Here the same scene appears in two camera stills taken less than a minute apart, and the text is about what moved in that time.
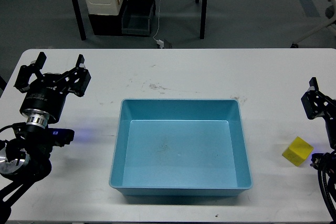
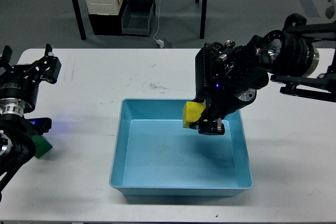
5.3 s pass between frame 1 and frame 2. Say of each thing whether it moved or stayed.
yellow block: moved
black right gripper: moved
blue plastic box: stayed
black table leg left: stayed
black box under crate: stayed
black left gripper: moved
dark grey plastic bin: stayed
